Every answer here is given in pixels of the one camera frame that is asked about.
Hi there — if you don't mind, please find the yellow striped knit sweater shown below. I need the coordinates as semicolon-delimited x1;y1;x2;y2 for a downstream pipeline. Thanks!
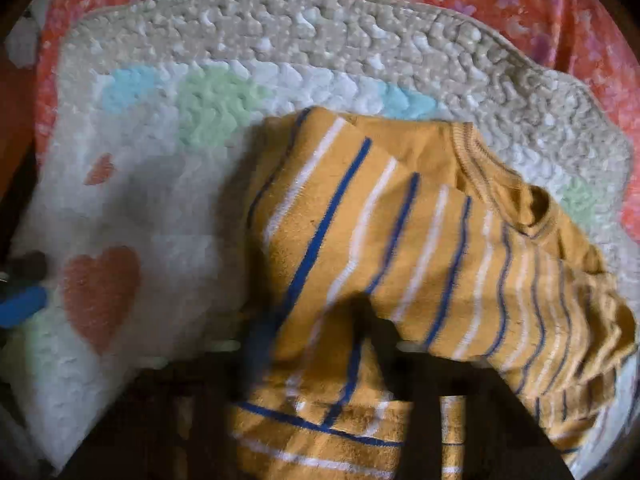
233;107;636;479

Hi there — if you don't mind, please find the quilted heart-pattern blanket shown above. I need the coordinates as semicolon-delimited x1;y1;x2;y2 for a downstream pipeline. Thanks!
1;0;639;478

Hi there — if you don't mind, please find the red floral bedsheet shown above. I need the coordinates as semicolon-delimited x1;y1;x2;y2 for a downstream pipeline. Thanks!
35;0;639;154

